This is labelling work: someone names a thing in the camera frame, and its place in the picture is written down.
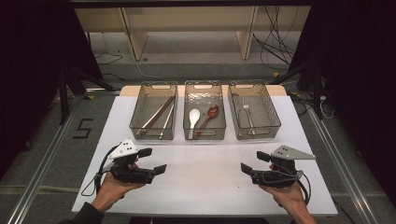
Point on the brown wooden spoon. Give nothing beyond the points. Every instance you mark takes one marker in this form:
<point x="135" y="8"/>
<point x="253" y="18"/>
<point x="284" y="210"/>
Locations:
<point x="213" y="111"/>

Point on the person's left hand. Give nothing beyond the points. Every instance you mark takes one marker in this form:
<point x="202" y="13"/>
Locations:
<point x="109" y="193"/>

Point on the white ceramic spoon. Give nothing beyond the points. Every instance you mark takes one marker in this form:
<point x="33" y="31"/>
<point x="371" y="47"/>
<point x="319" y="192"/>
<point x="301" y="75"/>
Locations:
<point x="194" y="115"/>

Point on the white chopstick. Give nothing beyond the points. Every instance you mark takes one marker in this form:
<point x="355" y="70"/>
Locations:
<point x="167" y="121"/>
<point x="149" y="121"/>

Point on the beige wooden desk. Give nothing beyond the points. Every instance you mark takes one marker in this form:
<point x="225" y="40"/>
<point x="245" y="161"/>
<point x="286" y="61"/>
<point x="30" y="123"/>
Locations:
<point x="186" y="18"/>

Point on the yellow tape piece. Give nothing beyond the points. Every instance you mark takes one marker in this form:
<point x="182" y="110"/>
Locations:
<point x="90" y="97"/>
<point x="275" y="74"/>
<point x="295" y="94"/>

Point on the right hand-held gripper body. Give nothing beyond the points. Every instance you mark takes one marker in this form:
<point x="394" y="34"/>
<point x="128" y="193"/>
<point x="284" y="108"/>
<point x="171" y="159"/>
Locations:
<point x="278" y="179"/>

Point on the person's right hand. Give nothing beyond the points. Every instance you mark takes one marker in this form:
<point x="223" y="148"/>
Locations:
<point x="288" y="200"/>

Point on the aluminium rail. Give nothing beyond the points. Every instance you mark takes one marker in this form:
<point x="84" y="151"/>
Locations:
<point x="39" y="177"/>
<point x="348" y="177"/>

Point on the metal fork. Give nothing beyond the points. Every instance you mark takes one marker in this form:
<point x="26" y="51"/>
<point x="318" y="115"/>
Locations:
<point x="246" y="105"/>

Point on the black metal stand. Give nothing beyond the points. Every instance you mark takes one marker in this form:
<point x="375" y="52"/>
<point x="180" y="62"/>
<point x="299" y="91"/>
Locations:
<point x="63" y="102"/>
<point x="317" y="93"/>

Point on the grey clear plastic bin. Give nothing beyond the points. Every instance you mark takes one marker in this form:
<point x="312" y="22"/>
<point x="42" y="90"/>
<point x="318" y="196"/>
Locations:
<point x="204" y="93"/>
<point x="146" y="109"/>
<point x="264" y="113"/>

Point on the brown wooden chopstick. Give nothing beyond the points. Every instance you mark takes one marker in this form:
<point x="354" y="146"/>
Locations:
<point x="163" y="108"/>
<point x="166" y="109"/>

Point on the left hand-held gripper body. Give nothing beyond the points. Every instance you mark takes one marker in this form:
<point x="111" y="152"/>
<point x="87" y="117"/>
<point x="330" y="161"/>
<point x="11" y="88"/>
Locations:
<point x="130" y="175"/>

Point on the dark curtain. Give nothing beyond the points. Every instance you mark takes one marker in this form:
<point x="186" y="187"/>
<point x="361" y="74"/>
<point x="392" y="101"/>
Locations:
<point x="31" y="62"/>
<point x="358" y="62"/>

